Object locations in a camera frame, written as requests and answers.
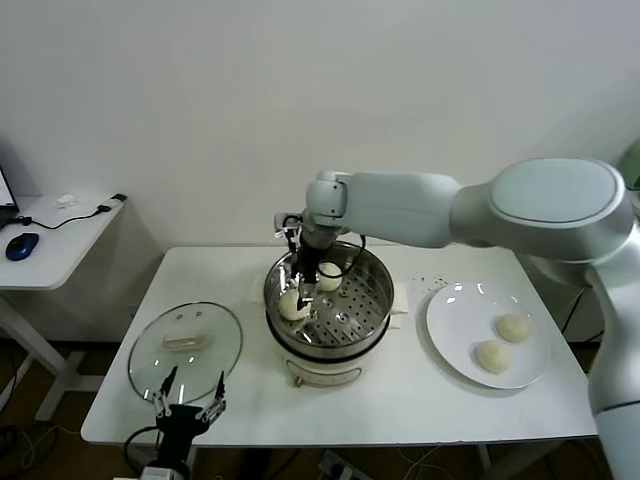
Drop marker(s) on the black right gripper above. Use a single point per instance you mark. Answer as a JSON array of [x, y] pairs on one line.
[[307, 265]]

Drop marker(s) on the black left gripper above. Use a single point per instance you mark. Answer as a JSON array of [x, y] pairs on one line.
[[180, 420]]

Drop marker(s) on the white steamed baozi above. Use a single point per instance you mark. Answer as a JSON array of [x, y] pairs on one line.
[[331, 280], [493, 356], [512, 327], [290, 307]]

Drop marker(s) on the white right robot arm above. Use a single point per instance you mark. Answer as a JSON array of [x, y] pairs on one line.
[[400, 205]]

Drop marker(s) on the stainless steel steamer basket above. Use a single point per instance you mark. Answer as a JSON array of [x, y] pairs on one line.
[[377, 307]]

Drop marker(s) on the cream electric cooker base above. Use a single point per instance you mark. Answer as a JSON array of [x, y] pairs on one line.
[[325, 372]]

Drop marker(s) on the white power strip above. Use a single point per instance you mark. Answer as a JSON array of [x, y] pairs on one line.
[[337, 466]]

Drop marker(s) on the white round plate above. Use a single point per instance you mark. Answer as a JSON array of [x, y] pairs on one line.
[[460, 360]]

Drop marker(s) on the white side table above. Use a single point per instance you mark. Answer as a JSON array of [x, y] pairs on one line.
[[60, 270]]

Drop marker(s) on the small black dongle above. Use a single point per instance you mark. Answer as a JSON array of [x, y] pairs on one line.
[[118, 198]]

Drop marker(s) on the blue computer mouse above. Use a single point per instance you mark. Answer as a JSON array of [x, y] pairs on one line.
[[22, 246]]

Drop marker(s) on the small white object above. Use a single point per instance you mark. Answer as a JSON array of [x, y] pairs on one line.
[[67, 201]]

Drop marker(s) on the white table leg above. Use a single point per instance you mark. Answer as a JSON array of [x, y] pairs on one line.
[[484, 462]]

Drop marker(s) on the black laptop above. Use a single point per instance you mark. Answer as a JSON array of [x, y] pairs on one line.
[[6, 212]]

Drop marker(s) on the pale green appliance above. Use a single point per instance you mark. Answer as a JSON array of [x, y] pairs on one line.
[[631, 167]]

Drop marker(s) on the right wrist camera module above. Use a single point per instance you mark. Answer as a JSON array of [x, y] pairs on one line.
[[285, 222]]

